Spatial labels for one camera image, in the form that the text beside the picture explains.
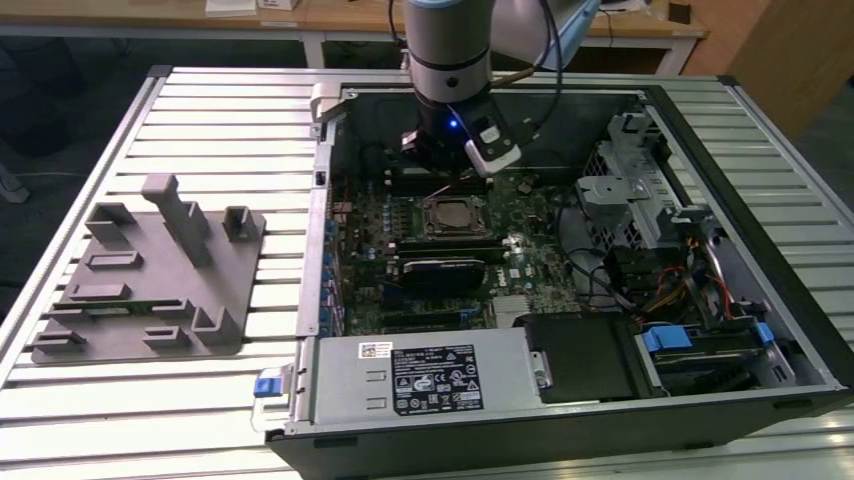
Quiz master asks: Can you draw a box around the metal socket cover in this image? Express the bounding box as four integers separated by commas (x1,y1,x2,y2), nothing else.
420,195,492,239

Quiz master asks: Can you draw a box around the CPU socket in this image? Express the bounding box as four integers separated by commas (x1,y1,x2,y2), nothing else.
420,196,494,240

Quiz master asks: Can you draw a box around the green RAM stick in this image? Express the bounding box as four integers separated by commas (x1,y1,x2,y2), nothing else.
56,298,185,317
398,245,507,265

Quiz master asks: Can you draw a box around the black graphics card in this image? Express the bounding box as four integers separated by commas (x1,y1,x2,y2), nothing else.
398,257,494,303

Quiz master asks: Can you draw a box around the silver metal drive cage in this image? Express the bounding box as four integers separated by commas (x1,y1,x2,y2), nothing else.
571,112,692,254

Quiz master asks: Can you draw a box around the green motherboard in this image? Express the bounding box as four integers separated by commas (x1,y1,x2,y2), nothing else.
324,169,583,337

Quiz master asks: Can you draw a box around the small silver heatsink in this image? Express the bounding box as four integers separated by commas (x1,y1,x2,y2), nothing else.
491,294,534,322

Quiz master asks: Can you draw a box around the black expansion slot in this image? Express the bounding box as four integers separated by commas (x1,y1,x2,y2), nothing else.
380,310,463,326

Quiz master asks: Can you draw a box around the wooden desk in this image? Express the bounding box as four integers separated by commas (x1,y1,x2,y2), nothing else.
0,0,708,76

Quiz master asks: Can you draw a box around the blue disk carrier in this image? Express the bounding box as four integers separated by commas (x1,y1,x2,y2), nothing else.
636,319,779,394

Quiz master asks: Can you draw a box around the grey parts rack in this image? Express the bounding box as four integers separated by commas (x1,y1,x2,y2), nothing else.
29,173,269,369

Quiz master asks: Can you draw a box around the silver power supply unit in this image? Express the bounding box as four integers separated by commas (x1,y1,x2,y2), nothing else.
284,333,546,437

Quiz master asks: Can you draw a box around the wooden cabinet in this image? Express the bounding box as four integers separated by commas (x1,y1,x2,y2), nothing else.
683,0,854,139

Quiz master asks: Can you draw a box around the black open PC case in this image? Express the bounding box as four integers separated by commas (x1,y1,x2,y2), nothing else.
263,82,854,480

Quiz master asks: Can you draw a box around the grey metal leg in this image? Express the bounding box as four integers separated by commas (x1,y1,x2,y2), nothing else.
0,159,32,204

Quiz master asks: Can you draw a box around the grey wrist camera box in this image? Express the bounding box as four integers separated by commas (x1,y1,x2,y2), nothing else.
398,128,430,162

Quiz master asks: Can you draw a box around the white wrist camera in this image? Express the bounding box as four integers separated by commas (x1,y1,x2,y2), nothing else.
462,112,523,177

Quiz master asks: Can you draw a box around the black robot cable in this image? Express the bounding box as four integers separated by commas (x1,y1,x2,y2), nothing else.
519,0,566,146

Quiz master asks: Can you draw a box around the yellow wire bundle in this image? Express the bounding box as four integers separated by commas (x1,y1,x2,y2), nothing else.
636,279,692,321

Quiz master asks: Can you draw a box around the red wire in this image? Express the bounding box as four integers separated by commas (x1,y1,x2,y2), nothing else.
707,239,739,321

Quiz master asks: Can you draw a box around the silver handle with blue tab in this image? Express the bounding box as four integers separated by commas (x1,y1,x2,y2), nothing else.
249,363,296,434

